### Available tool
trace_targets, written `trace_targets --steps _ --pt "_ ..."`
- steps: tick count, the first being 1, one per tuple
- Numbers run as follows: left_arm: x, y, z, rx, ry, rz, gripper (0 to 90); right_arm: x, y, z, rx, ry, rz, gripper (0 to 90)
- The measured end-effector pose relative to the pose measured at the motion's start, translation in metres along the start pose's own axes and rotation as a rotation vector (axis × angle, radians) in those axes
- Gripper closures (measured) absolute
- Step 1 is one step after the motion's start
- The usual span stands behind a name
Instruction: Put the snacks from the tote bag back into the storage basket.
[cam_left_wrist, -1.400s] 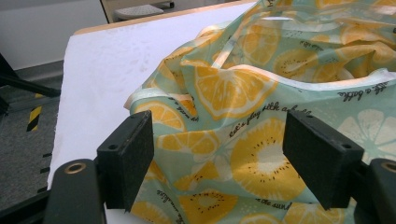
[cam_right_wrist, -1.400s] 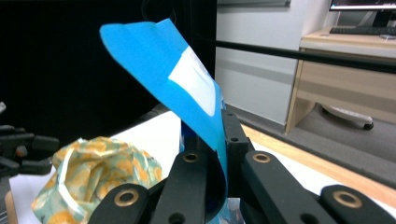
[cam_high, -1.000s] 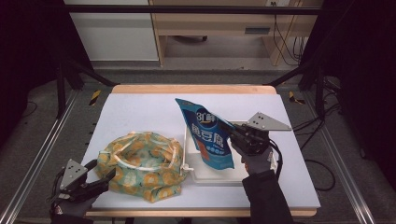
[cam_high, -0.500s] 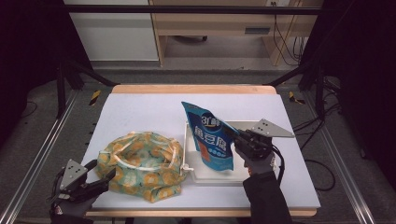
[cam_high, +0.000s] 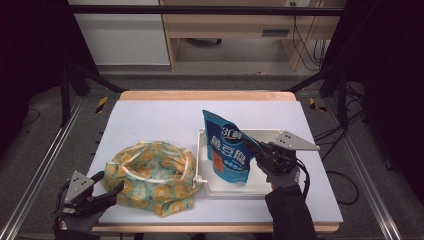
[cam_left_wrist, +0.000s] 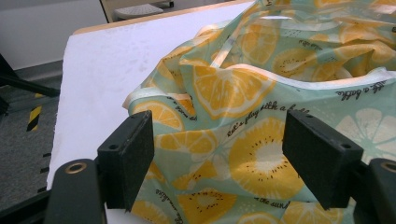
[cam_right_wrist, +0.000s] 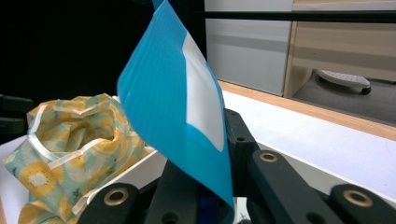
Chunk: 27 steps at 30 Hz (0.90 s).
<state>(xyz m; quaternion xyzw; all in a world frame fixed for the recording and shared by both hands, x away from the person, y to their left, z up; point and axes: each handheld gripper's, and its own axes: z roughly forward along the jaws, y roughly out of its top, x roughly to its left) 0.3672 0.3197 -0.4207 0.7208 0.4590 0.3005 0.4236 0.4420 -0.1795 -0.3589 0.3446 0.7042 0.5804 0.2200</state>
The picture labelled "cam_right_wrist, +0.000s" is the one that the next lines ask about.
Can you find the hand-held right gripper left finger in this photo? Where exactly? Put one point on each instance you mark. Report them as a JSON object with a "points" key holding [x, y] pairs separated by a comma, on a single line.
{"points": [[174, 199]]}

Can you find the white cabinet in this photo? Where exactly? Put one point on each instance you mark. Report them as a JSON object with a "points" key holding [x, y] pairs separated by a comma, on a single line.
{"points": [[249, 53]]}

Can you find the white plastic tray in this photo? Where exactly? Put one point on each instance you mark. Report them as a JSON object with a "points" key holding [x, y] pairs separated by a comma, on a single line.
{"points": [[140, 174]]}

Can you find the light wooden desk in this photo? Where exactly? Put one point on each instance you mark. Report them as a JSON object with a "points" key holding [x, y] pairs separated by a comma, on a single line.
{"points": [[345, 46]]}

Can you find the teal orange-print fabric bag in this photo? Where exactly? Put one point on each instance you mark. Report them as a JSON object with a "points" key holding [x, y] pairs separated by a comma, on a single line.
{"points": [[71, 140]]}

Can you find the blue packet with white label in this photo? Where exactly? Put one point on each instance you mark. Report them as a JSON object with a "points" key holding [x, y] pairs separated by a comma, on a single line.
{"points": [[162, 102]]}

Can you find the black curtain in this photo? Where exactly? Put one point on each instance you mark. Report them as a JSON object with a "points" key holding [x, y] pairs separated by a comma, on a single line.
{"points": [[62, 46]]}

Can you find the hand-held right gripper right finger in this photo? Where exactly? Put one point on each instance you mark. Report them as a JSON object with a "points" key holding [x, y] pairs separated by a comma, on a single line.
{"points": [[241, 140]]}

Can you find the black horizontal frame bar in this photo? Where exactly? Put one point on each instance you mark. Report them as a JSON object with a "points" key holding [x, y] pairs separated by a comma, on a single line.
{"points": [[299, 16]]}

